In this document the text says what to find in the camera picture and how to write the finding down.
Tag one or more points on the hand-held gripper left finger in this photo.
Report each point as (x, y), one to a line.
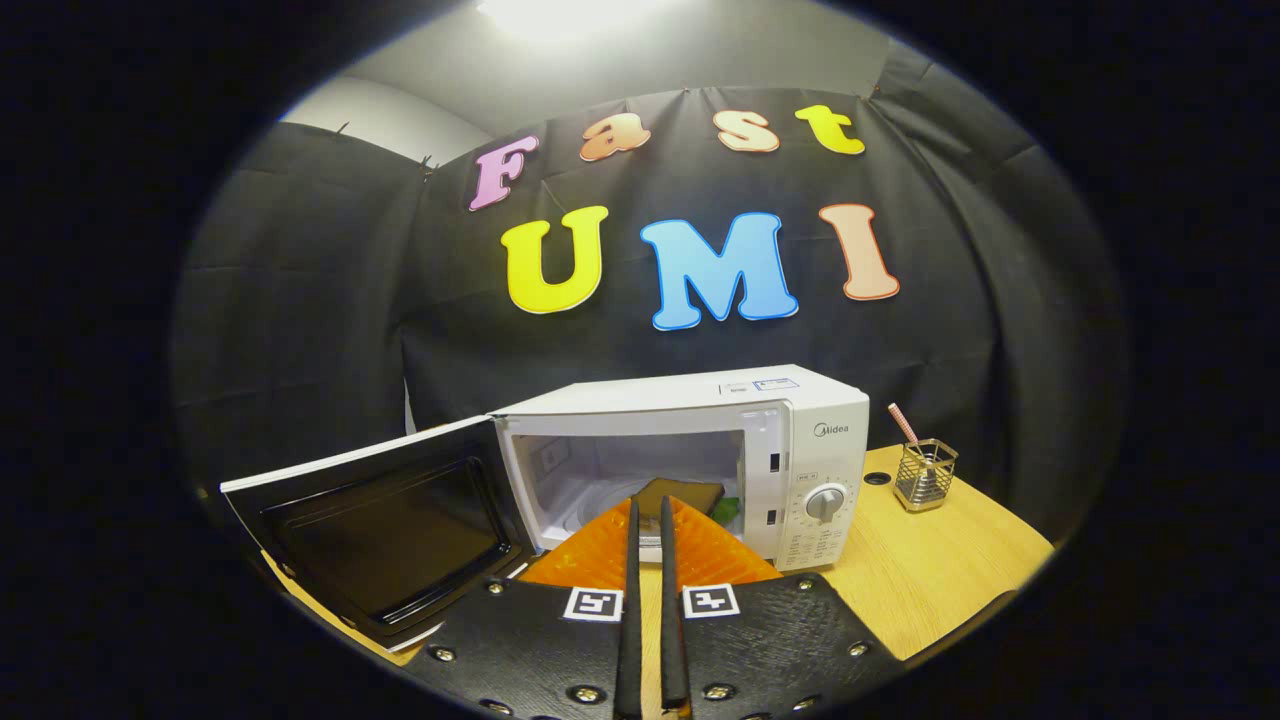
(628, 650)

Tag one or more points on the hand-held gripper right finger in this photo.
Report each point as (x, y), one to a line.
(672, 650)

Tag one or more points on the brown bread lettuce sandwich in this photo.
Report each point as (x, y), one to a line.
(690, 496)

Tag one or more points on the white microwave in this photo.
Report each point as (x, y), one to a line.
(820, 460)

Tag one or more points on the small black disc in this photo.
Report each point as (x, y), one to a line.
(878, 478)

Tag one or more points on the black backdrop cloth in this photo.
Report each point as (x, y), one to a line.
(300, 300)

